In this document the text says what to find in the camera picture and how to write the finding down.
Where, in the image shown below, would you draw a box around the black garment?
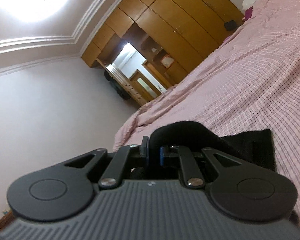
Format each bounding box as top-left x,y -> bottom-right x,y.
129,121 -> 300,228

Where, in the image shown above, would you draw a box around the dark clothes hanging on door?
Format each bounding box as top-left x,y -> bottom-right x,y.
104,70 -> 131,100

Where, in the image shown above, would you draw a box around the wooden door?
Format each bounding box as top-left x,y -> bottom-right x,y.
130,69 -> 161,102

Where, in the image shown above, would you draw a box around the white box on shelf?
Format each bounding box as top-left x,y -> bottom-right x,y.
160,55 -> 174,68

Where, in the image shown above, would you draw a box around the pink checkered bed cover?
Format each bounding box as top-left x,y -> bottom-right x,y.
112,0 -> 300,205

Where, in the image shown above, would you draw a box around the wooden wardrobe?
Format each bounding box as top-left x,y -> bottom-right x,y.
82,0 -> 243,87

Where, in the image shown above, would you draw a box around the black bag by wardrobe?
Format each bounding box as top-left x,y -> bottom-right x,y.
224,20 -> 238,31

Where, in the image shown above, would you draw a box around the white purple items by bed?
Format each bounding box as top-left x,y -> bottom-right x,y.
242,0 -> 256,22

